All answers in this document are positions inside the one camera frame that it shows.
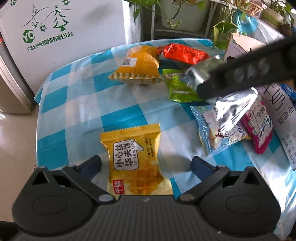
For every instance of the yellow little waffle packet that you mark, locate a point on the yellow little waffle packet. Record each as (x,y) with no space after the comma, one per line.
(133,163)

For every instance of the wicker basket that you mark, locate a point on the wicker basket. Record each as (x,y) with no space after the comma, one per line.
(251,7)

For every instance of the white metal plant stand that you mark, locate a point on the white metal plant stand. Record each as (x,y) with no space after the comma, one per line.
(180,30)

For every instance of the white box with green print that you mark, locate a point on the white box with green print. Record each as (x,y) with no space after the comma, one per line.
(43,36)

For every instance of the light blue white packet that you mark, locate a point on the light blue white packet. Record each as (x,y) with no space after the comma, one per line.
(209,131)

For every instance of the pink white Amerza packet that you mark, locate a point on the pink white Amerza packet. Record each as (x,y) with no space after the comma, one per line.
(259,125)

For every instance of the blue checkered tablecloth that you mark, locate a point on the blue checkered tablecloth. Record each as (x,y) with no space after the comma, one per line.
(78,102)

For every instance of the silver foil snack bag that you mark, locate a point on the silver foil snack bag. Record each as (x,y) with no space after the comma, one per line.
(230,107)

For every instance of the patterned white table cover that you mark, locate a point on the patterned white table cover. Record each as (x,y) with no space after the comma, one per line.
(266,33)

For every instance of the red snack packet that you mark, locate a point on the red snack packet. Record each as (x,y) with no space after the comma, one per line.
(183,53)

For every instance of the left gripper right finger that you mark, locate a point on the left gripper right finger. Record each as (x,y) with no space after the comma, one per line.
(211,177)

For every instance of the orange yellow snack bag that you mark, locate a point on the orange yellow snack bag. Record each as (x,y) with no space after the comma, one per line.
(141,66)

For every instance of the green snack packet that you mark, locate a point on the green snack packet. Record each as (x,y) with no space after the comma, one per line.
(178,91)

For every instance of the green striped plant pot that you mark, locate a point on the green striped plant pot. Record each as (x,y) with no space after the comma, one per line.
(272,17)

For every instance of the open cardboard milk box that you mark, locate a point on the open cardboard milk box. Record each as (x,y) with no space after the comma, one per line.
(278,103)

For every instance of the blue foil snack bag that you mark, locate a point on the blue foil snack bag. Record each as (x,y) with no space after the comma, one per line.
(289,91)

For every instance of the green pothos plant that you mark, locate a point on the green pothos plant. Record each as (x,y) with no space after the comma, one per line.
(221,31)

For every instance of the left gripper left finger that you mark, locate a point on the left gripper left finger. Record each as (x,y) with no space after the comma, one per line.
(80,176)

